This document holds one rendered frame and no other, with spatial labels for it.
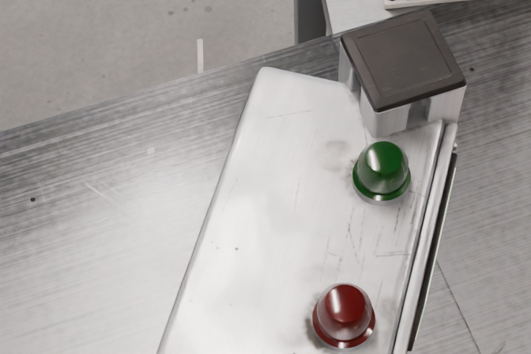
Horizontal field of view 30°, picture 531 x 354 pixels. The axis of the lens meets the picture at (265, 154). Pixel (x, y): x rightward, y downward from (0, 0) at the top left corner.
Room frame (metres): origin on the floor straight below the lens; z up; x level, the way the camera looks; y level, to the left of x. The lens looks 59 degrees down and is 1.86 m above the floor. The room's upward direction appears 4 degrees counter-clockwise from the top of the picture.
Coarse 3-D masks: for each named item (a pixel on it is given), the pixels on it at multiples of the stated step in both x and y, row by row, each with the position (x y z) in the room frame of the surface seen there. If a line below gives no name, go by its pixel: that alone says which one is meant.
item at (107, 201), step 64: (512, 0) 0.83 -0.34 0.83; (256, 64) 0.76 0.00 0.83; (320, 64) 0.75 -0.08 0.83; (512, 64) 0.73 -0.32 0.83; (64, 128) 0.68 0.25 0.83; (128, 128) 0.67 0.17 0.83; (192, 128) 0.67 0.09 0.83; (512, 128) 0.64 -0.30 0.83; (0, 192) 0.59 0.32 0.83; (64, 192) 0.59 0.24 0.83; (128, 192) 0.58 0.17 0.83; (192, 192) 0.58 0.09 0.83; (512, 192) 0.55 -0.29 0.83; (0, 256) 0.51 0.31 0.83; (64, 256) 0.50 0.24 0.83; (128, 256) 0.50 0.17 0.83; (448, 256) 0.47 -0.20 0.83; (512, 256) 0.47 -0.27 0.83; (0, 320) 0.43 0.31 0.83; (64, 320) 0.42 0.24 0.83; (128, 320) 0.42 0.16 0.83; (448, 320) 0.39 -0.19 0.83; (512, 320) 0.39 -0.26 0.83
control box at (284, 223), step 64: (256, 128) 0.25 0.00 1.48; (320, 128) 0.25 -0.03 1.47; (448, 128) 0.25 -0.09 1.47; (256, 192) 0.21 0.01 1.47; (320, 192) 0.21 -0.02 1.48; (192, 256) 0.19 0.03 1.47; (256, 256) 0.18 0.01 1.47; (320, 256) 0.18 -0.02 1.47; (384, 256) 0.18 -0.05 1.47; (192, 320) 0.16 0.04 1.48; (256, 320) 0.15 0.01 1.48; (384, 320) 0.15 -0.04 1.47
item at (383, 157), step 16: (384, 144) 0.22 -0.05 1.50; (368, 160) 0.21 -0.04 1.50; (384, 160) 0.21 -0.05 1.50; (400, 160) 0.21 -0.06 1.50; (352, 176) 0.22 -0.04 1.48; (368, 176) 0.21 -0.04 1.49; (384, 176) 0.21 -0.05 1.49; (400, 176) 0.21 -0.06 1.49; (368, 192) 0.21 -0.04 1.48; (384, 192) 0.21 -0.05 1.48; (400, 192) 0.21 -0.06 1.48
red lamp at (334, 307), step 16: (336, 288) 0.16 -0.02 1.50; (352, 288) 0.16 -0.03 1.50; (320, 304) 0.15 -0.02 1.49; (336, 304) 0.15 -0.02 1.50; (352, 304) 0.15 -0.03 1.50; (368, 304) 0.15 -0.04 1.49; (320, 320) 0.15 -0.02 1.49; (336, 320) 0.14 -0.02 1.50; (352, 320) 0.14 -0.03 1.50; (368, 320) 0.14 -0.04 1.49; (320, 336) 0.14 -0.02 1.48; (336, 336) 0.14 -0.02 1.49; (352, 336) 0.14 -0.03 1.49; (368, 336) 0.14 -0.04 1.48
